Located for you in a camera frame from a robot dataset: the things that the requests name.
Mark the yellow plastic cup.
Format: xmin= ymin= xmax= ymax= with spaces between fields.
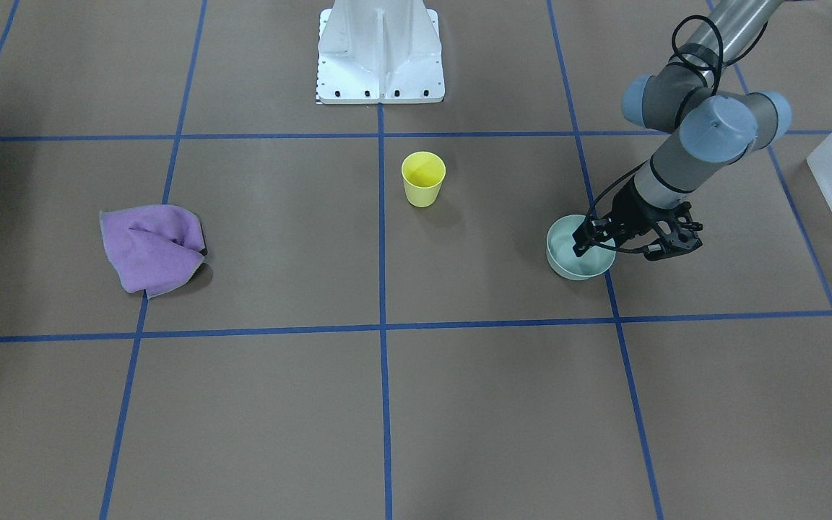
xmin=402 ymin=151 xmax=448 ymax=208

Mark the pale green bowl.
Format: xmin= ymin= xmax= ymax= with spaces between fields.
xmin=545 ymin=214 xmax=615 ymax=281

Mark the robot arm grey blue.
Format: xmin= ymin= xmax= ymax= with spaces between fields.
xmin=573 ymin=1 xmax=793 ymax=261

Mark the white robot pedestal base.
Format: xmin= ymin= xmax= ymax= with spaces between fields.
xmin=315 ymin=1 xmax=446 ymax=105

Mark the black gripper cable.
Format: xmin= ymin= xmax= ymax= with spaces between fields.
xmin=586 ymin=14 xmax=769 ymax=255

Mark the purple cloth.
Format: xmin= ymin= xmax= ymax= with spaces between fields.
xmin=99 ymin=204 xmax=206 ymax=299

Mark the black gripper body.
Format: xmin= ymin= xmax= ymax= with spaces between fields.
xmin=604 ymin=181 xmax=703 ymax=262

